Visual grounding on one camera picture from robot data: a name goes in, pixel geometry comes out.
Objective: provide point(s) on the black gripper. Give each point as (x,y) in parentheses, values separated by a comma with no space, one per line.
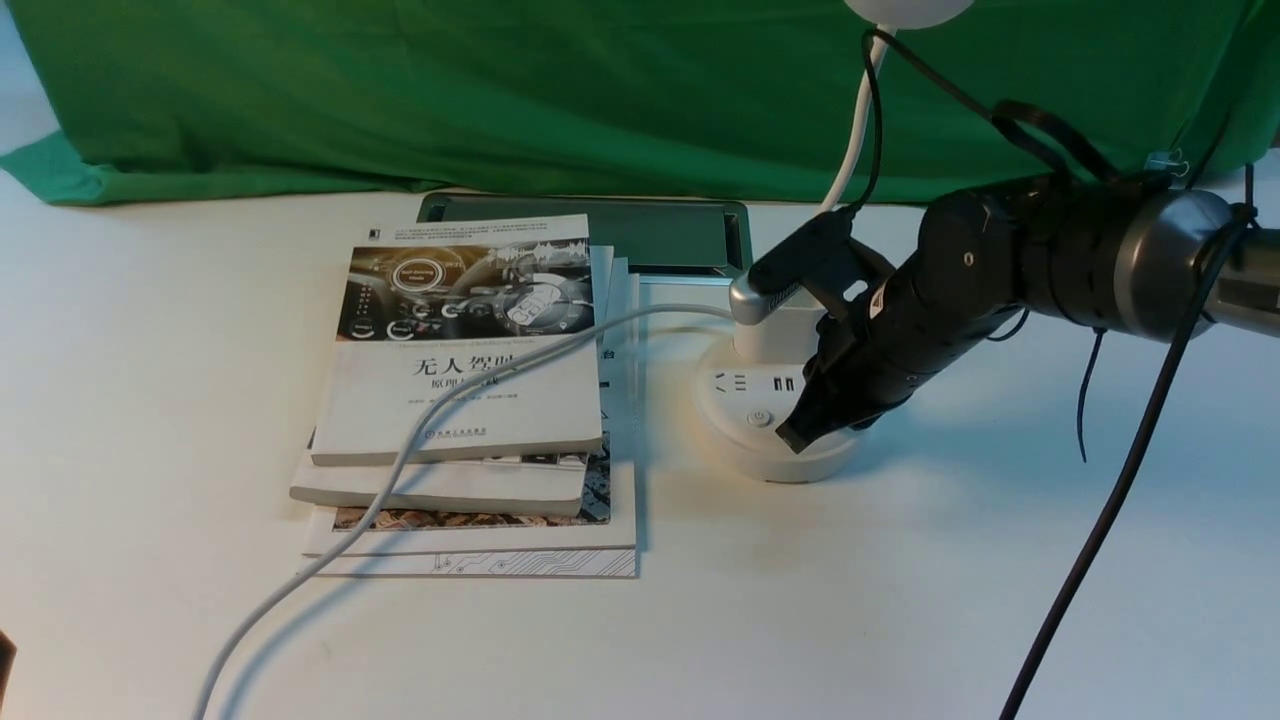
(957,288)

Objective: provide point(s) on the white desk lamp with base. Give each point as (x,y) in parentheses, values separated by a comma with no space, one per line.
(745,386)

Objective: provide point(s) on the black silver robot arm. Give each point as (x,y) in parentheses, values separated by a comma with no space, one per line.
(1124,257)

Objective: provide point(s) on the bottom book circuit pattern cover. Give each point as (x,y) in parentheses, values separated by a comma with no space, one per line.
(557,515)

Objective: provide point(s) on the top book with car cover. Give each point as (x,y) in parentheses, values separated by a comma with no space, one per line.
(461,340)

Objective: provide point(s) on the metal binder clip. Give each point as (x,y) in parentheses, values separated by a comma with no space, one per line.
(1172,162)

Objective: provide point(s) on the green backdrop cloth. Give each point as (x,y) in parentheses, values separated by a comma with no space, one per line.
(198,100)

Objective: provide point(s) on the dark object at left edge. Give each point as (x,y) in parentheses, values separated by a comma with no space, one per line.
(8,655)

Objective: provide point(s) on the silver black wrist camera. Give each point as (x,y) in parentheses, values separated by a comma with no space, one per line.
(820,257)

